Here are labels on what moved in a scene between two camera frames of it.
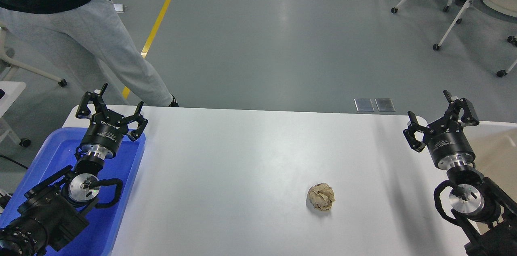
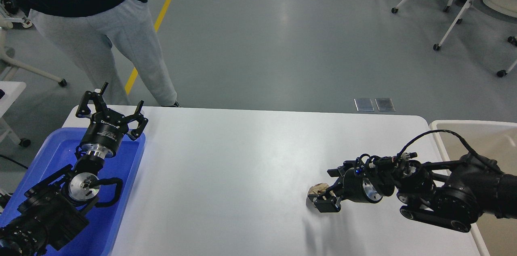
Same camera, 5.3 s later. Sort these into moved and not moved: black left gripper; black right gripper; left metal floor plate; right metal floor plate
Moved: black right gripper
Not moved: black left gripper; left metal floor plate; right metal floor plate
